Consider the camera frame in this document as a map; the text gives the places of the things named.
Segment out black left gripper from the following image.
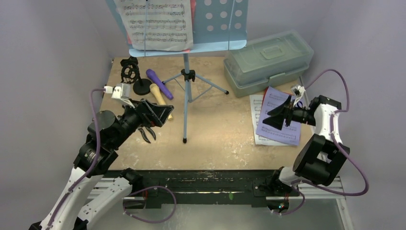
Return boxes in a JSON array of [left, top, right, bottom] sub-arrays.
[[111, 97, 173, 148]]

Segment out lavender sheet music page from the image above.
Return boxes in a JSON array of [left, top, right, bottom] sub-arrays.
[[255, 87, 301, 146]]

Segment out red folder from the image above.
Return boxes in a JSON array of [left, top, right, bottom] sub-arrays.
[[262, 87, 291, 103]]

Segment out black round-base microphone stand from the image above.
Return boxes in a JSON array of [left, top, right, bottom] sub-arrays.
[[120, 57, 152, 95]]

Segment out purple toy microphone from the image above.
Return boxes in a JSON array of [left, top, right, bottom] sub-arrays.
[[146, 69, 174, 100]]

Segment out light blue music stand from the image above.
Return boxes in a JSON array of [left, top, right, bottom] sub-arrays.
[[104, 0, 248, 144]]

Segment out black tripod microphone stand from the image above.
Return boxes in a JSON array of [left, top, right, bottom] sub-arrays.
[[120, 62, 139, 84]]

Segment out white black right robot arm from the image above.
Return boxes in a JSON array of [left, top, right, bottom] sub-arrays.
[[262, 95, 350, 195]]

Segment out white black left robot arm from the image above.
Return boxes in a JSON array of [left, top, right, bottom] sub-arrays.
[[30, 99, 174, 230]]

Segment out black pliers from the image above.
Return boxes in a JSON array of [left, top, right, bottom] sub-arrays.
[[138, 126, 157, 144]]

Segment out translucent green storage box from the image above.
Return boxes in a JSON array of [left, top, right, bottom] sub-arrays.
[[223, 30, 314, 98]]

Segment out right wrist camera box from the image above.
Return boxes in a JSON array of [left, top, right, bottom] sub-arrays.
[[291, 84, 306, 106]]

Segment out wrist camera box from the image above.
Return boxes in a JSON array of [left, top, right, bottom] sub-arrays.
[[103, 83, 135, 108], [291, 84, 306, 106]]

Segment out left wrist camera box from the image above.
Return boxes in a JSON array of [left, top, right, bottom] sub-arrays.
[[103, 83, 135, 108]]

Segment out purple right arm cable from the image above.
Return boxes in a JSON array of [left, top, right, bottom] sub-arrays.
[[290, 69, 370, 197]]

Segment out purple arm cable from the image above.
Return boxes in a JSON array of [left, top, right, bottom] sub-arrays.
[[290, 69, 370, 197], [44, 88, 107, 230]]

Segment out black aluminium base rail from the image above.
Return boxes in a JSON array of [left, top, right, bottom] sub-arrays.
[[85, 170, 346, 210]]

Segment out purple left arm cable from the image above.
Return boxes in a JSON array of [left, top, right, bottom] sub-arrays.
[[44, 88, 107, 230]]

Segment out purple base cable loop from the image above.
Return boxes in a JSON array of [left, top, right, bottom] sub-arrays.
[[122, 186, 177, 224]]

